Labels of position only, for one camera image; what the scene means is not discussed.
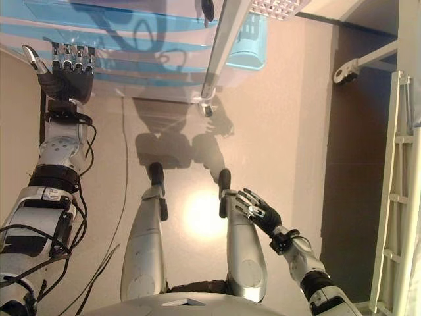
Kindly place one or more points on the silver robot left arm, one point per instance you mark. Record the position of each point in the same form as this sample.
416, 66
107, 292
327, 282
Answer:
56, 148

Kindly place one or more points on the white cart caster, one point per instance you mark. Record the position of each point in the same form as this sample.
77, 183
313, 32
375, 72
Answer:
206, 110

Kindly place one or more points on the white medical cart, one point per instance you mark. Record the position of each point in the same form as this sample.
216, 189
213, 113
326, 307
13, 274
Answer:
98, 19

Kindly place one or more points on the robot left leg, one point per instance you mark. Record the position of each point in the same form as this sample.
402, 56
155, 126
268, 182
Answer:
144, 247

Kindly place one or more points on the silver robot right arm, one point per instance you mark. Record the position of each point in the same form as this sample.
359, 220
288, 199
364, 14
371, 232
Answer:
302, 260

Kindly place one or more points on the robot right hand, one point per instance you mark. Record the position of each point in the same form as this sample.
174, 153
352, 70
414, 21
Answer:
266, 217

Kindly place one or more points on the robot leg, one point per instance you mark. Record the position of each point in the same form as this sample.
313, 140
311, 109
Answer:
243, 250
144, 247

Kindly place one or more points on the light blue side bin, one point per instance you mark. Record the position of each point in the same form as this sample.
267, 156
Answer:
250, 49

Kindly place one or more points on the robot right leg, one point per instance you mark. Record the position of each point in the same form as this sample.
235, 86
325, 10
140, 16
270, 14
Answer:
243, 250

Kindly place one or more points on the white hospital bed frame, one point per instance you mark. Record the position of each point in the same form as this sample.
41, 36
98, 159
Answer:
394, 197

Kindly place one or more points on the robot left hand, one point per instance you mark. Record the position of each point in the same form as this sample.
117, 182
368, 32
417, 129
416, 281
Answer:
70, 82

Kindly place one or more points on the white perforated basket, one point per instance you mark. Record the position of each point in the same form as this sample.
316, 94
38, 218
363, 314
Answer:
276, 6

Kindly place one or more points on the aluminium cart post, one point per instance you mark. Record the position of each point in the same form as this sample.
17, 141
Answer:
223, 49

